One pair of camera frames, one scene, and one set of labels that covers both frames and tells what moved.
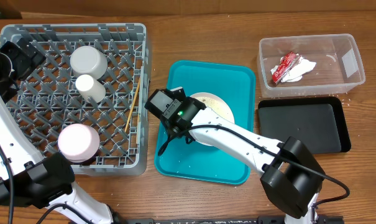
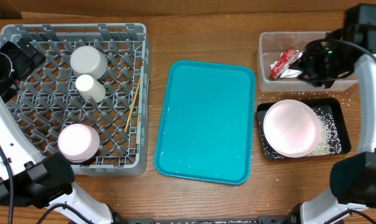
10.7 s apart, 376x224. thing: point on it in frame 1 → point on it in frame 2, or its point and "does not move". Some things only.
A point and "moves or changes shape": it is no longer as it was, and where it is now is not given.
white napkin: [302, 66] moves or changes shape
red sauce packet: [286, 63] moves or changes shape
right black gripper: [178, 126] → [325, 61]
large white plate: [217, 104] → [291, 127]
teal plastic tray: [179, 158] does not move
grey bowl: [88, 60] does not move
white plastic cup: [89, 86] does not move
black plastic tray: [319, 121] does not move
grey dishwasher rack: [89, 99] does not move
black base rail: [199, 220] does not move
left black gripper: [27, 65] does not move
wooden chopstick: [133, 104] does not move
